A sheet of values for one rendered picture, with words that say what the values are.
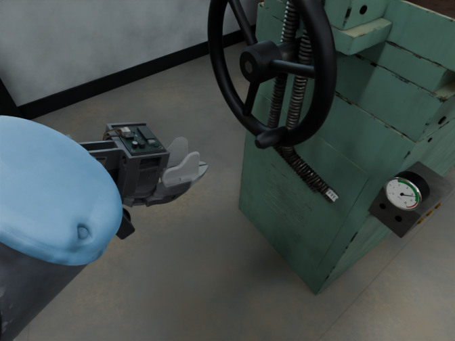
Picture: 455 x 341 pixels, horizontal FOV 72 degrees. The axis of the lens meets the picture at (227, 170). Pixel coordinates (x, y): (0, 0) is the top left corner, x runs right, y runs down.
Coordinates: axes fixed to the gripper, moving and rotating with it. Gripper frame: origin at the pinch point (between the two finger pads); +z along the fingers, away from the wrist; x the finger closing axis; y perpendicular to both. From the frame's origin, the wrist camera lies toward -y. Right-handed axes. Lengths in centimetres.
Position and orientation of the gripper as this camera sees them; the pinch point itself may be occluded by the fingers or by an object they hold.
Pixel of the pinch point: (198, 170)
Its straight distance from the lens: 48.7
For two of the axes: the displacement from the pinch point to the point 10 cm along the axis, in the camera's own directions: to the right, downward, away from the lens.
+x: -5.7, -6.2, 5.4
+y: 3.2, -7.7, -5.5
